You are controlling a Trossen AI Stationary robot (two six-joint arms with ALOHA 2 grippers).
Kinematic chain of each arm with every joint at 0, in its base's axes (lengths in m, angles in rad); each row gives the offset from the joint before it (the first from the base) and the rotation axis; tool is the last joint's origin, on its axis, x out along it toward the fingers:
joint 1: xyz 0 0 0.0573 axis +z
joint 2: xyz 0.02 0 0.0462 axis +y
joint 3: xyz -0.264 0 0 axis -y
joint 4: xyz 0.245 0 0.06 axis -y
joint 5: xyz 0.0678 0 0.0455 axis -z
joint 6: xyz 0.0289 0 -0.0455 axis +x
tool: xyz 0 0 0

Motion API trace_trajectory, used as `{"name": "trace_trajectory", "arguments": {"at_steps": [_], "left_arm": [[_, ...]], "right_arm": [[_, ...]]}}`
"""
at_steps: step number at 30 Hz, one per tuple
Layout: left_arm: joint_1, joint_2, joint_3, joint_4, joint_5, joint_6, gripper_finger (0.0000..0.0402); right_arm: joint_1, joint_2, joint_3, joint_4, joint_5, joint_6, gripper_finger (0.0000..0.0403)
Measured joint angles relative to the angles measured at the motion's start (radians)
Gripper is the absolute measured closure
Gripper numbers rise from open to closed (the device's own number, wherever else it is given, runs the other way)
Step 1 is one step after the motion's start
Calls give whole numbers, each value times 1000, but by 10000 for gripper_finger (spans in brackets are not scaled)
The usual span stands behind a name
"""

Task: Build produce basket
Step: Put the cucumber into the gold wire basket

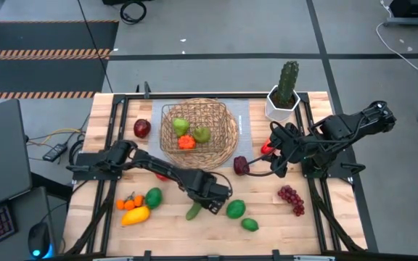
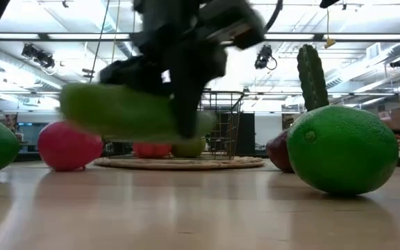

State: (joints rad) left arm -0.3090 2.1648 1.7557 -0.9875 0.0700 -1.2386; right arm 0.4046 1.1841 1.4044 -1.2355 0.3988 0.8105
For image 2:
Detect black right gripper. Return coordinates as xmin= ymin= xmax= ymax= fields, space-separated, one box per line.
xmin=319 ymin=0 xmax=342 ymax=9

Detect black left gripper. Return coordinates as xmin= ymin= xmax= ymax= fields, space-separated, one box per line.
xmin=98 ymin=31 xmax=228 ymax=140

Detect red bell pepper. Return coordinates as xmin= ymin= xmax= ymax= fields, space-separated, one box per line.
xmin=133 ymin=141 xmax=172 ymax=160

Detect green cucumber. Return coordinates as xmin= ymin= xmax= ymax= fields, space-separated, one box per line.
xmin=59 ymin=82 xmax=218 ymax=144

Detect dark purple bell pepper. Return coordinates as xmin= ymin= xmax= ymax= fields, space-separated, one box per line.
xmin=265 ymin=128 xmax=295 ymax=174

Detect bright red apple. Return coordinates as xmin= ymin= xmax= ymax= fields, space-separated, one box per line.
xmin=37 ymin=120 xmax=104 ymax=172

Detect large green lime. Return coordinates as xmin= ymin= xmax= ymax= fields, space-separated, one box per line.
xmin=285 ymin=105 xmax=400 ymax=196

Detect round woven wicker mat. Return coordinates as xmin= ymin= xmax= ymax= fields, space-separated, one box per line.
xmin=93 ymin=156 xmax=266 ymax=171

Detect green cactus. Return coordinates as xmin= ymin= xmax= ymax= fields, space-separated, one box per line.
xmin=296 ymin=44 xmax=331 ymax=113

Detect patterned armchair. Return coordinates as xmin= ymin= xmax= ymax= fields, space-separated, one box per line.
xmin=4 ymin=112 xmax=19 ymax=135

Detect black ceiling camera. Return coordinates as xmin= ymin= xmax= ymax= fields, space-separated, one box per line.
xmin=253 ymin=44 xmax=278 ymax=71

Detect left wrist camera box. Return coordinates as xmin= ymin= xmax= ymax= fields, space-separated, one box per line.
xmin=199 ymin=0 xmax=267 ymax=50

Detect black hanging cable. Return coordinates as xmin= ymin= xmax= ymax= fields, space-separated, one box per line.
xmin=88 ymin=0 xmax=111 ymax=84

